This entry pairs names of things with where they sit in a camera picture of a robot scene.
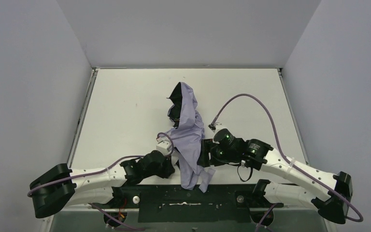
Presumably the purple folding umbrella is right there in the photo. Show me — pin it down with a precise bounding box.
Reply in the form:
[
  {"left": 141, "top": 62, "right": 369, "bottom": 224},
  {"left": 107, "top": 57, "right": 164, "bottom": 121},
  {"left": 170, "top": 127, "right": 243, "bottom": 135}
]
[{"left": 168, "top": 82, "right": 215, "bottom": 193}]

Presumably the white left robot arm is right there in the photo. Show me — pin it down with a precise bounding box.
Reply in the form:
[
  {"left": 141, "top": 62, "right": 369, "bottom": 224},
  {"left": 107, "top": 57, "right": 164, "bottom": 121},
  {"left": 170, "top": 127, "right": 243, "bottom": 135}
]
[{"left": 27, "top": 150, "right": 175, "bottom": 218}]

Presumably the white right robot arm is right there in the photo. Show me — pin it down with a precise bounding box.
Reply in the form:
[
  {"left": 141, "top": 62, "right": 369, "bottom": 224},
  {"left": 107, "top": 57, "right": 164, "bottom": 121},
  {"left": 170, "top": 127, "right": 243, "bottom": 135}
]
[{"left": 198, "top": 128, "right": 353, "bottom": 224}]

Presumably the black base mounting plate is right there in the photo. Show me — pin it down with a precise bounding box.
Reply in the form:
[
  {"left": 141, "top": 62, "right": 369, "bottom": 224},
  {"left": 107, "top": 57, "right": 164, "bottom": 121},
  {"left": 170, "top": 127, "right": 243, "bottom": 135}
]
[{"left": 96, "top": 184, "right": 271, "bottom": 223}]

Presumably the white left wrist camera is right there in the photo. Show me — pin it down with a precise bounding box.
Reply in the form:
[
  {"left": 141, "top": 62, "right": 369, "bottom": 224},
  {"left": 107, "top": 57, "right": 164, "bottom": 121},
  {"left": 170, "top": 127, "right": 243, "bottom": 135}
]
[{"left": 156, "top": 138, "right": 173, "bottom": 156}]

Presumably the aluminium frame rail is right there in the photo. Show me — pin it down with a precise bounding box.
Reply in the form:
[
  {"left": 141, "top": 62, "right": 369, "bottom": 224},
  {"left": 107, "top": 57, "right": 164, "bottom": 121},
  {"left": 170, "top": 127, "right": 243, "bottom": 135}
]
[{"left": 39, "top": 203, "right": 337, "bottom": 232}]

